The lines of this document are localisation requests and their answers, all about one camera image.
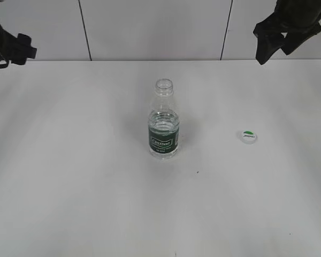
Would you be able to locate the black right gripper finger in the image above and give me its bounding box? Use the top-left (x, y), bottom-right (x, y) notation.
top-left (255, 32), bottom-right (285, 65)

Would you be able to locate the white green bottle cap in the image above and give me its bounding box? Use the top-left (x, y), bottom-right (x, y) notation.
top-left (237, 130), bottom-right (257, 145)

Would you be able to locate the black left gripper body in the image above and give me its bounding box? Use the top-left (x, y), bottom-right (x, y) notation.
top-left (0, 25), bottom-right (37, 69)

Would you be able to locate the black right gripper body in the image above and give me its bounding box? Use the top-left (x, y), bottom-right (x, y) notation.
top-left (253, 0), bottom-right (321, 55)

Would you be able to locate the clear Cestbon water bottle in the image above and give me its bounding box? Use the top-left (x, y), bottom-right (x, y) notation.
top-left (148, 79), bottom-right (180, 160)

